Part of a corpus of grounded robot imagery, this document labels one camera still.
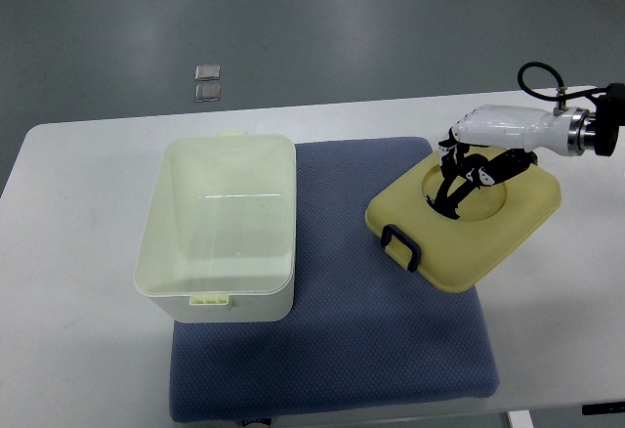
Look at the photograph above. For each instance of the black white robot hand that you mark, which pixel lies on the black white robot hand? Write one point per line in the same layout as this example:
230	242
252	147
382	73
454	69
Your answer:
494	144

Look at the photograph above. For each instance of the yellow box lid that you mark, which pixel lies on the yellow box lid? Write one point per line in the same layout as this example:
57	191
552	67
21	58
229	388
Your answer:
454	254

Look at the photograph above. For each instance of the white storage box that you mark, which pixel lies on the white storage box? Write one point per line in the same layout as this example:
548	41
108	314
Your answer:
220	236

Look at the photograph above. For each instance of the blue padded mat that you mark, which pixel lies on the blue padded mat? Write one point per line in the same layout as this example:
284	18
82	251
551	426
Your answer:
362	332

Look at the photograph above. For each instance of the white table leg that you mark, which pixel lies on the white table leg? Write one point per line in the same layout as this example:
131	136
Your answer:
520	419

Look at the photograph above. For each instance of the black table control panel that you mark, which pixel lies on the black table control panel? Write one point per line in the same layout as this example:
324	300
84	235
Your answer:
604	408

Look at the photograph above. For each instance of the lower silver floor plate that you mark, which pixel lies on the lower silver floor plate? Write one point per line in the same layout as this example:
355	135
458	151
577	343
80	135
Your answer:
208	92

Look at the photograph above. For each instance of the silver floor plate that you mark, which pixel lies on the silver floor plate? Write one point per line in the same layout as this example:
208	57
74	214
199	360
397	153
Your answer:
207	72
208	92

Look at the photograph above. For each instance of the upper silver floor plate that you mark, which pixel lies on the upper silver floor plate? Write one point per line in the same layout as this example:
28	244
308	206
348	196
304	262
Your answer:
207	72

